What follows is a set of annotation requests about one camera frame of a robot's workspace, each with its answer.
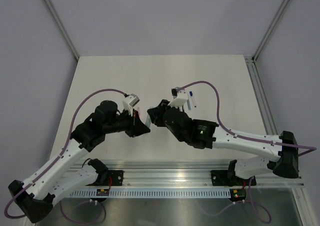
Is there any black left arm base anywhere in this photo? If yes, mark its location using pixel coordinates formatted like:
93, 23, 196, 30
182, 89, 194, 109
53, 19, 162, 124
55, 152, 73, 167
86, 158, 124, 186

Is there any white slotted cable duct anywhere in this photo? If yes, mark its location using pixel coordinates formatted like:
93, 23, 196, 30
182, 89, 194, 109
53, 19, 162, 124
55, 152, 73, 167
70, 188, 231, 199

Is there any white marker pen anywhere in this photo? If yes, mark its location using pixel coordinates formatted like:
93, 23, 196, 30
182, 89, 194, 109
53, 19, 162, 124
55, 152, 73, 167
189, 91, 197, 108

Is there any right aluminium corner post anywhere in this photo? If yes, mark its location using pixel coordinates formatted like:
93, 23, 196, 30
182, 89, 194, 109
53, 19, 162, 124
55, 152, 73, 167
251, 0, 292, 63

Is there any controller board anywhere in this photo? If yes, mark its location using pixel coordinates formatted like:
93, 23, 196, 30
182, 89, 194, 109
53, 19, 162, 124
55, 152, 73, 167
230, 188, 247, 200
96, 188, 110, 197

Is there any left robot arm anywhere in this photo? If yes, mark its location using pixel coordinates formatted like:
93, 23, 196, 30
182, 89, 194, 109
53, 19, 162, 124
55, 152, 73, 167
8, 94, 151, 224

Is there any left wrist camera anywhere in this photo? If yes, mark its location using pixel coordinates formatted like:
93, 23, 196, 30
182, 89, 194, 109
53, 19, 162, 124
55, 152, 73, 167
122, 93, 140, 117

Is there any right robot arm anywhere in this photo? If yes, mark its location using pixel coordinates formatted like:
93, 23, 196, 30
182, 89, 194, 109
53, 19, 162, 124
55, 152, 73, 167
147, 99, 299, 184

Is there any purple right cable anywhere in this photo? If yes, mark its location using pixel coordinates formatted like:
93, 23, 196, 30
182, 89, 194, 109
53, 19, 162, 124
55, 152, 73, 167
178, 80, 317, 158

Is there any light blue pen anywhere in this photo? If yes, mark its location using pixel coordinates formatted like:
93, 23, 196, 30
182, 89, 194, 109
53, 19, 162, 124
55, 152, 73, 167
186, 99, 191, 111

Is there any aluminium corner post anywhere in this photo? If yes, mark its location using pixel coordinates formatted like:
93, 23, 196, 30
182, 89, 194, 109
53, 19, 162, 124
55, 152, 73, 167
251, 0, 292, 63
42, 0, 80, 62

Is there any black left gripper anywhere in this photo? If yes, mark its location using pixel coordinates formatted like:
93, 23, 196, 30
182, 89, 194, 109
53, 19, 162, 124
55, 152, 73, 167
103, 107, 150, 137

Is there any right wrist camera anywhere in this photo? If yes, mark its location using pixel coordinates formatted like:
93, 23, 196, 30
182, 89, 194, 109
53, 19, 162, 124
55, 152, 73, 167
168, 87, 188, 108

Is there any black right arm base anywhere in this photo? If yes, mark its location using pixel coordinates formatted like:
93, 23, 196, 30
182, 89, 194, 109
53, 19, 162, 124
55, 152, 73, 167
210, 160, 250, 187

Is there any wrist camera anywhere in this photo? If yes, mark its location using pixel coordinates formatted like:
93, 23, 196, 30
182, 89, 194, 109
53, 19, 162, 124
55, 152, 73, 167
168, 87, 188, 108
122, 93, 140, 117

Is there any left aluminium corner post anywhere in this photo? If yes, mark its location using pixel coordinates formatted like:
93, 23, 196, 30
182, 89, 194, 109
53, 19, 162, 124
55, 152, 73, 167
42, 0, 80, 62

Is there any right side aluminium rail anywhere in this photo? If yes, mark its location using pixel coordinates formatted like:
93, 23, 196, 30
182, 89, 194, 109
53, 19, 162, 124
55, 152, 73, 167
244, 56, 279, 135

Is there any right controller board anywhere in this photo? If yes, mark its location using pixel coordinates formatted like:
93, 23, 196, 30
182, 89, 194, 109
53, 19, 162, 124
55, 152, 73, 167
230, 188, 247, 200

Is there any green highlighter pen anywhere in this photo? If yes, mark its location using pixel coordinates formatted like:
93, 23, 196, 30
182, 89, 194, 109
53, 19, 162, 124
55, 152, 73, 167
145, 115, 152, 128

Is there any aluminium rail frame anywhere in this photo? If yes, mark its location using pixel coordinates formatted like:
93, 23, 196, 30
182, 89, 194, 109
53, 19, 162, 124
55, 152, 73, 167
61, 159, 305, 189

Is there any left controller board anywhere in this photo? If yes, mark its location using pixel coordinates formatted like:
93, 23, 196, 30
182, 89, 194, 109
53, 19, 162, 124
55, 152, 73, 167
96, 188, 110, 197

